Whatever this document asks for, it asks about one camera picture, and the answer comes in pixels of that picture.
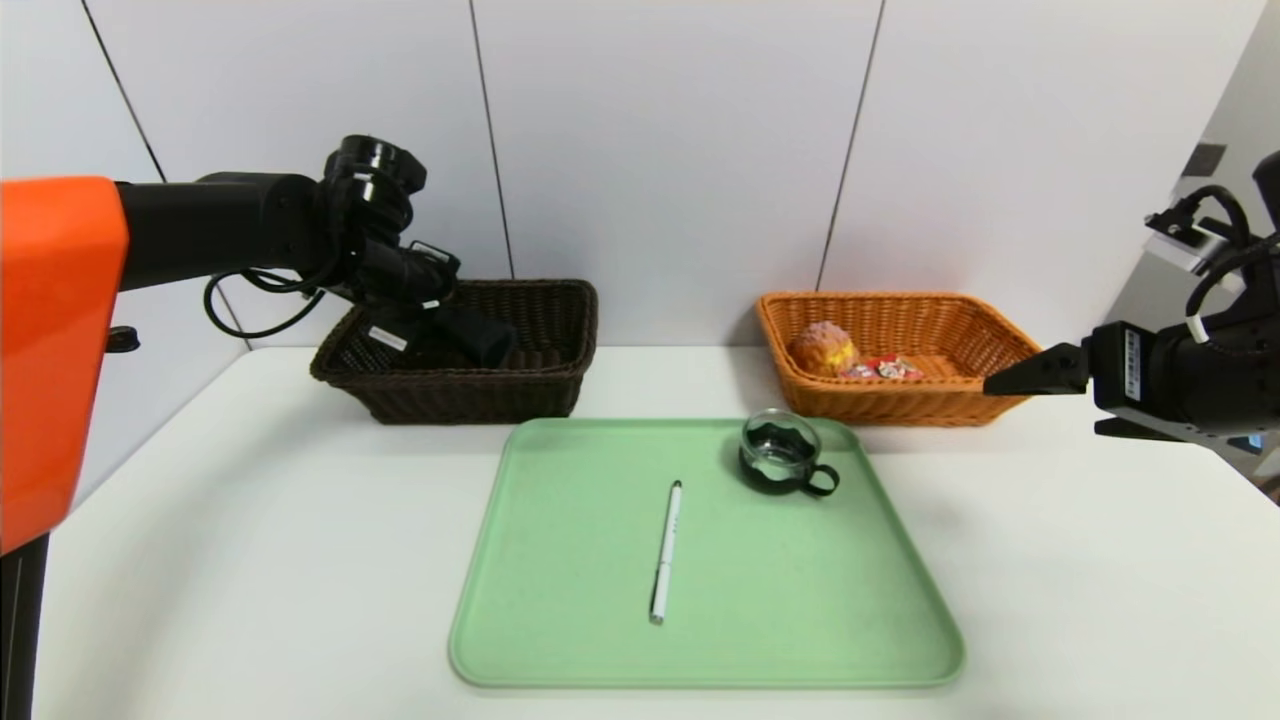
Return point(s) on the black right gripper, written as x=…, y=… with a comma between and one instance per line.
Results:
x=1130, y=365

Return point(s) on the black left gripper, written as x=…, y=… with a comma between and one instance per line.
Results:
x=392, y=339

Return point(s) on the black glasses case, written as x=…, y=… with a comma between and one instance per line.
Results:
x=485, y=340

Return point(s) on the red milk carton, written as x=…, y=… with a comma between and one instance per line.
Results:
x=885, y=370

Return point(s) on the golden bread bun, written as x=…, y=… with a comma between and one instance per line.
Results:
x=822, y=350

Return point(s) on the white pen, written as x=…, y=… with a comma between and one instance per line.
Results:
x=665, y=555

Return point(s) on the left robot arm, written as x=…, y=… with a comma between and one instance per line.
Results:
x=230, y=225

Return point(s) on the dark brown wicker basket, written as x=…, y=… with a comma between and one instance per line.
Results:
x=480, y=395

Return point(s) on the orange wicker basket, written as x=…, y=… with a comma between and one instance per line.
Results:
x=900, y=405

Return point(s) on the light green plastic tray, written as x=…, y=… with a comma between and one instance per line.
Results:
x=800, y=620

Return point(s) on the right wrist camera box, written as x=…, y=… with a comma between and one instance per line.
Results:
x=1190, y=250

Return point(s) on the dark wall plate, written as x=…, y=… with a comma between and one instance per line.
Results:
x=1205, y=160

